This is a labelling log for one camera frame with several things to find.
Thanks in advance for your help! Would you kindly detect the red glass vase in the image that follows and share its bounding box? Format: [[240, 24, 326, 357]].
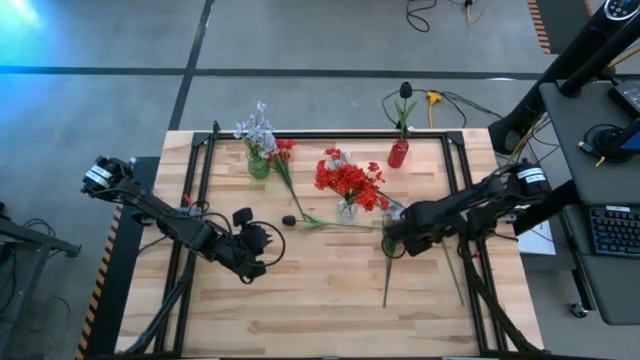
[[386, 135, 410, 169]]

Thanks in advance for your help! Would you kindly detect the yellow power plug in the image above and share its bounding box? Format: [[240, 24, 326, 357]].
[[424, 90, 445, 129]]

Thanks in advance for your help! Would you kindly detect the red flower bouquet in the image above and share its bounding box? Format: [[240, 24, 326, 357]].
[[154, 128, 546, 357]]

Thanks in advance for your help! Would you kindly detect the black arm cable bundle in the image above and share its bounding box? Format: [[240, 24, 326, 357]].
[[457, 239, 549, 357], [122, 239, 199, 357]]

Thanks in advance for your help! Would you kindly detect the black mat striped edge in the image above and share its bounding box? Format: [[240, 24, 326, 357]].
[[527, 0, 594, 55]]

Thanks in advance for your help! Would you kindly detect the black computer keyboard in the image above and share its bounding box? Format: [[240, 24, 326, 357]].
[[588, 205, 640, 260]]

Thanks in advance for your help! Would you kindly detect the clear glass vase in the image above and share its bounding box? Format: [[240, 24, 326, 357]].
[[335, 198, 359, 225]]

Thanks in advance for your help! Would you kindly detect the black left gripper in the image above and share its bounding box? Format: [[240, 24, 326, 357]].
[[219, 206, 275, 282]]

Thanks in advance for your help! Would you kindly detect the white artificial flower bunch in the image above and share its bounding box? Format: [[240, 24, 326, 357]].
[[327, 148, 407, 210], [380, 199, 414, 309], [233, 101, 279, 166]]

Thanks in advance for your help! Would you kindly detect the black looped floor cable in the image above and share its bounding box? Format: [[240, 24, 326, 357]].
[[404, 0, 440, 34]]

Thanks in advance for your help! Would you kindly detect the black platform striped edge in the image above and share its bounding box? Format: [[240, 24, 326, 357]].
[[74, 156, 162, 360]]

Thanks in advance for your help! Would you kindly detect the blue screen tablet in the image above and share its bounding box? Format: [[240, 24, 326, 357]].
[[619, 119, 640, 154]]

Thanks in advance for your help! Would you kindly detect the dark metal stand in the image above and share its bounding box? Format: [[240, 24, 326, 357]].
[[0, 199, 83, 360]]

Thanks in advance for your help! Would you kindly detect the black artificial tulip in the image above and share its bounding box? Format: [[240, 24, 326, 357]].
[[392, 80, 419, 144], [280, 212, 381, 232]]

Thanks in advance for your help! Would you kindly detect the grey desk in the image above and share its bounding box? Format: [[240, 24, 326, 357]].
[[538, 79, 640, 327]]

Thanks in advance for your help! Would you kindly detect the yellow green cable bundle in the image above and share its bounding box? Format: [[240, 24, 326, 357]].
[[499, 112, 561, 174]]

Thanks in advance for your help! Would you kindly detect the black slanted column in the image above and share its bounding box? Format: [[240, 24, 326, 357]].
[[558, 27, 640, 99]]

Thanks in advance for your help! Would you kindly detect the green glass vase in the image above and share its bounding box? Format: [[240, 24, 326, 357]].
[[246, 147, 272, 180]]

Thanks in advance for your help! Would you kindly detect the black tower device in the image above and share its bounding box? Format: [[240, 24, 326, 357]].
[[487, 0, 640, 156]]

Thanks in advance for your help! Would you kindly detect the black desktop device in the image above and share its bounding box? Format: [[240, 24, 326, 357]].
[[607, 79, 640, 121]]

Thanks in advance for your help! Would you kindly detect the white paper sheet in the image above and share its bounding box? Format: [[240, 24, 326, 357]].
[[517, 219, 557, 257]]

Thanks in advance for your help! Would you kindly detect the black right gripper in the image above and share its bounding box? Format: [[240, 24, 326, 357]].
[[382, 202, 436, 259]]

